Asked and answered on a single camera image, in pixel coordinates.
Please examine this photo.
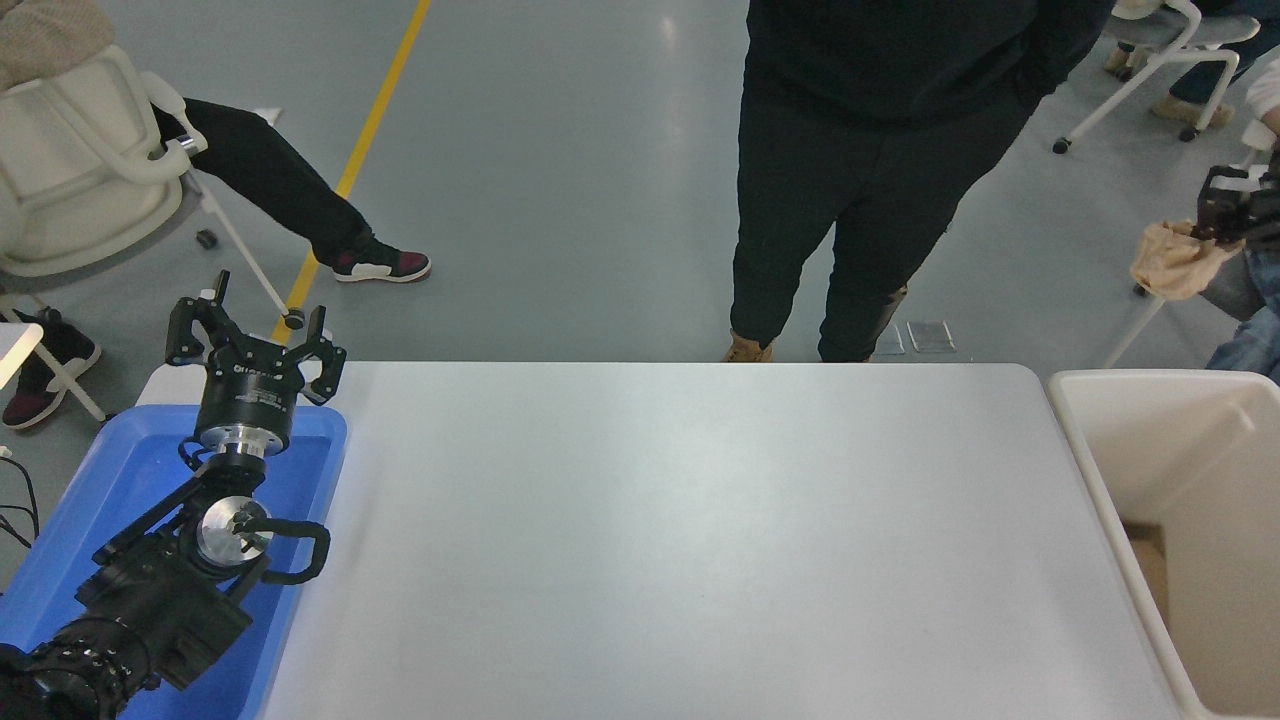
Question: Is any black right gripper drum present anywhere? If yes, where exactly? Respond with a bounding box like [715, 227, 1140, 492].
[1250, 175, 1280, 251]

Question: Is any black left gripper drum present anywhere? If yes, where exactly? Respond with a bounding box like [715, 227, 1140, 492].
[196, 337, 310, 442]

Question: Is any tan paper ball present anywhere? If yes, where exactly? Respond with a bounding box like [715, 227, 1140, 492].
[1130, 220, 1246, 303]

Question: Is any white-framed grey-seat chair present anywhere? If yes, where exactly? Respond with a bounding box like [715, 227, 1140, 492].
[1052, 0, 1261, 154]
[1105, 120, 1280, 369]

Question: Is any seated person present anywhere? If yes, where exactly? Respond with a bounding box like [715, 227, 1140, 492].
[1208, 60, 1280, 386]
[1103, 0, 1280, 129]
[0, 0, 433, 429]

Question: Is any blue plastic tray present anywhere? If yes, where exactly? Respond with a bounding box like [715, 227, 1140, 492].
[0, 403, 349, 720]

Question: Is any white office chair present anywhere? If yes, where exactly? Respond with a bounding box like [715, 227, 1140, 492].
[0, 45, 307, 331]

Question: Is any large pale plastic bin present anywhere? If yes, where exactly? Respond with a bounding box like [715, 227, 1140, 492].
[1046, 370, 1280, 719]

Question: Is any standing person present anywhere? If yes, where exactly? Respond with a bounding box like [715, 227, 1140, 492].
[722, 0, 1116, 364]

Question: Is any brown cardboard piece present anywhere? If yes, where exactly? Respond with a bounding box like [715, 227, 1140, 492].
[1120, 520, 1171, 626]

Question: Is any black cable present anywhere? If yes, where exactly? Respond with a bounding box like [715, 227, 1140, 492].
[0, 445, 41, 549]

